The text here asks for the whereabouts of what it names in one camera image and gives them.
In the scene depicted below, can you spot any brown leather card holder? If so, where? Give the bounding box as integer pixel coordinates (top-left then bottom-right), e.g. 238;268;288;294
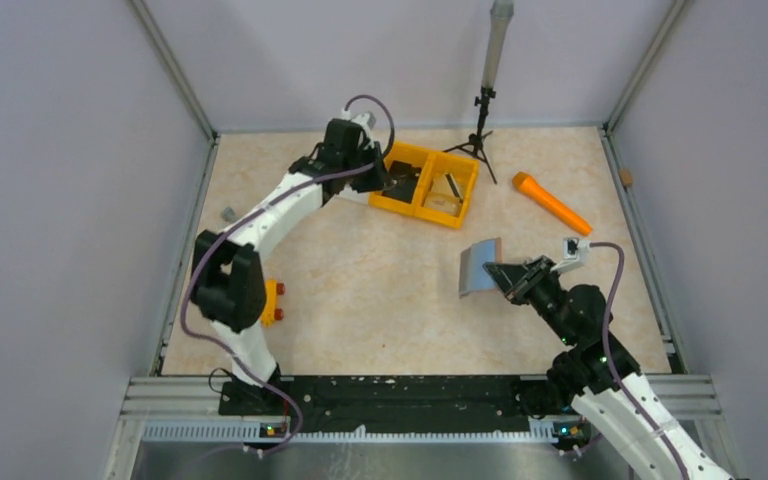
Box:
458;237;502;298

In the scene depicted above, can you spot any yellow double plastic bin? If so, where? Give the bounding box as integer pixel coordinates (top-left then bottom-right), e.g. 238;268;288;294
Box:
366;142;479;229

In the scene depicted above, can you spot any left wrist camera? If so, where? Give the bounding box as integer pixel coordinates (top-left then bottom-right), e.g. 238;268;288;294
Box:
341;109;376;136

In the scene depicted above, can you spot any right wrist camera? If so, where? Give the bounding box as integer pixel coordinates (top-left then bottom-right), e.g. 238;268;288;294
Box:
552;237;591;275

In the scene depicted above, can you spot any black tripod with grey pole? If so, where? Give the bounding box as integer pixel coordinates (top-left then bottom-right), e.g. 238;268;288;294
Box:
445;0;515;184

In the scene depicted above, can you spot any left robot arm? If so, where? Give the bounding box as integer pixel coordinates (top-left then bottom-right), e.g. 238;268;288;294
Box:
186;111;392;404

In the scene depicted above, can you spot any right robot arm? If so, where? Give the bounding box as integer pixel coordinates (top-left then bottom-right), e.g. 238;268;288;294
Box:
483;256;732;479

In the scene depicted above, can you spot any black card in bin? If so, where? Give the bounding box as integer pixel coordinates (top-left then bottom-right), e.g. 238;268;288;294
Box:
383;161;421;204

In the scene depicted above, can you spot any orange plastic cone handle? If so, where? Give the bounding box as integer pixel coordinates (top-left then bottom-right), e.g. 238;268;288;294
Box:
511;172;593;236

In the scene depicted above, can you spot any small tan wall block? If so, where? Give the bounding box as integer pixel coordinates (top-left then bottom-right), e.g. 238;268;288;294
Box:
618;167;633;188

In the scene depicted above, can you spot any grey dumbbell-shaped part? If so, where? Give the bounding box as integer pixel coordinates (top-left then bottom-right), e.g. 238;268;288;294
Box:
220;207;238;223

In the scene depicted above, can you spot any yellow toy car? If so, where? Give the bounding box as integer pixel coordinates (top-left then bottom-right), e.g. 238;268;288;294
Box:
260;278;286;328

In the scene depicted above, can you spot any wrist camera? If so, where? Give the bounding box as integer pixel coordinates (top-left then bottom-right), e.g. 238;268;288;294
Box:
552;237;591;275
341;109;376;136

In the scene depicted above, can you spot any white cable duct strip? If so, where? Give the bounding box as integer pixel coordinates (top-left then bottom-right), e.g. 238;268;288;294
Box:
141;420;558;444

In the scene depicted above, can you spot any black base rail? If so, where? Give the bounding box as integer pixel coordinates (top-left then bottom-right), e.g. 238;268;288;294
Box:
218;375;560;434

